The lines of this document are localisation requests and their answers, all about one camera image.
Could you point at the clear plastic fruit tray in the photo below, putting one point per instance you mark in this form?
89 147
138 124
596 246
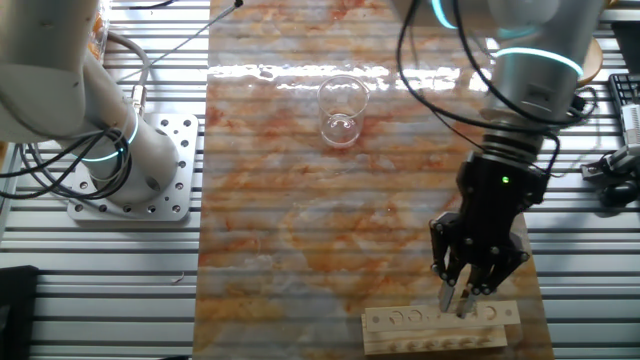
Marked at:
106 30

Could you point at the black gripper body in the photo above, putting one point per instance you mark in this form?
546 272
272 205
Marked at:
495 200

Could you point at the small grey camera on mount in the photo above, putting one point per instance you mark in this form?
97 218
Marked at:
620 160

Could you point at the small curled scrap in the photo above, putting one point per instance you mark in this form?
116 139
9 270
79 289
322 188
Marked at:
178 279

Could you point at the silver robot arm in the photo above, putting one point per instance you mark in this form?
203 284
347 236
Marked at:
535 85

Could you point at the silver ribbed camera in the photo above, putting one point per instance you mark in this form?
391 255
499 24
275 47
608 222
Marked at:
631 125

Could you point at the clear glass test tube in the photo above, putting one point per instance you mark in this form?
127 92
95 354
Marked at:
455 302

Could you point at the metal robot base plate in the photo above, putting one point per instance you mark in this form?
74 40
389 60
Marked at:
182 150

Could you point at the black box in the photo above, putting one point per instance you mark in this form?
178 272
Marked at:
627 47

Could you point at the black fabric object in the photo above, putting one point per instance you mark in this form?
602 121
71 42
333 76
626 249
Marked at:
17 320

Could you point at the orange marble pattern mat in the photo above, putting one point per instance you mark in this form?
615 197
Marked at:
300 225

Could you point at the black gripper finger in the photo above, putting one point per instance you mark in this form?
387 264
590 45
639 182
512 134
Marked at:
445 235
505 265

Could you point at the black keyboard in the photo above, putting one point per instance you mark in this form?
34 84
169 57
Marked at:
625 90

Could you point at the clear glass beaker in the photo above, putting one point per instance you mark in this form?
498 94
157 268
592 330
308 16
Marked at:
342 125

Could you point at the wooden test tube rack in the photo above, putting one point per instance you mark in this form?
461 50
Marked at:
400 340

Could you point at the wooden stand with round base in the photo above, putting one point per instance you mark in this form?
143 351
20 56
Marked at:
592 62

